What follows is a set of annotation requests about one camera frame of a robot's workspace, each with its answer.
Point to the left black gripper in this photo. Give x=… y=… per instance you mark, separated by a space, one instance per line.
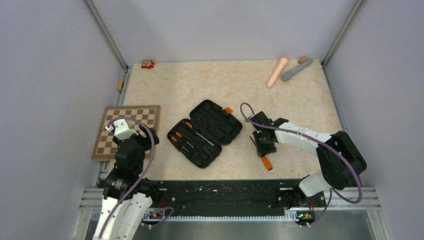
x=148 y=140

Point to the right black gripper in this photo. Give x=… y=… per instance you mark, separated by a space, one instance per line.
x=262 y=150

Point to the long orange handled screwdriver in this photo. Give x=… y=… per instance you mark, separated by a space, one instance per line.
x=267 y=164

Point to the black plastic tool case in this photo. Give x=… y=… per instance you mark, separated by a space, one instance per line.
x=215 y=123

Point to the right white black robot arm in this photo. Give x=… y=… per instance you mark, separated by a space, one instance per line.
x=339 y=159

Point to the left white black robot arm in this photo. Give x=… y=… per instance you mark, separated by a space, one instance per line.
x=126 y=197

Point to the left wooden block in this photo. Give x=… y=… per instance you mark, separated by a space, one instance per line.
x=120 y=85

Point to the wooden block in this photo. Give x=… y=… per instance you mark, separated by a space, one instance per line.
x=303 y=59
x=120 y=85

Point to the grey toy microphone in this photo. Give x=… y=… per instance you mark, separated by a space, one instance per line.
x=287 y=75

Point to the red toy car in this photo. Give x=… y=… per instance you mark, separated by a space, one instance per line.
x=147 y=64

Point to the pink toy microphone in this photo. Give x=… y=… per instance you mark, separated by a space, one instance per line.
x=283 y=61

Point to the back wooden block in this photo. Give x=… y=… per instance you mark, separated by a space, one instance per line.
x=303 y=59

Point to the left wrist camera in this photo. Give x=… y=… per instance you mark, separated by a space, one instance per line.
x=121 y=129

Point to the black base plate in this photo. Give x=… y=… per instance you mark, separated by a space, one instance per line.
x=232 y=198

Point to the aluminium frame rail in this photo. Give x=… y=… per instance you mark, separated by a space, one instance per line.
x=370 y=206

